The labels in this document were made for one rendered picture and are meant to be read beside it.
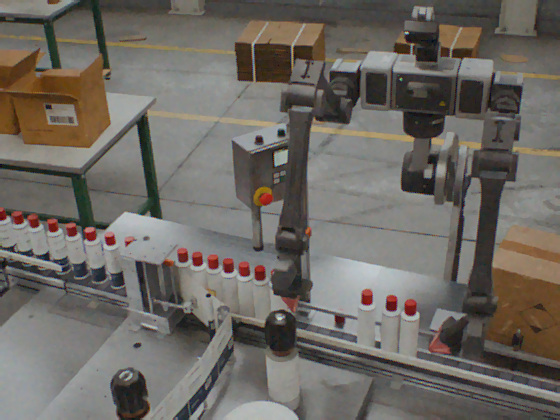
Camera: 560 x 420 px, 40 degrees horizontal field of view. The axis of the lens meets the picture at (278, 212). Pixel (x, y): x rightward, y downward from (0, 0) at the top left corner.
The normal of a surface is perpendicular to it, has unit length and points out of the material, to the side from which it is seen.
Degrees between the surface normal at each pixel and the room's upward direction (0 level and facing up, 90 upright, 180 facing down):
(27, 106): 91
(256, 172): 90
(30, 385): 0
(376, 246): 0
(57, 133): 89
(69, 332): 0
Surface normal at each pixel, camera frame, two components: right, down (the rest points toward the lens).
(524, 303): -0.50, 0.48
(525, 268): -0.04, -0.84
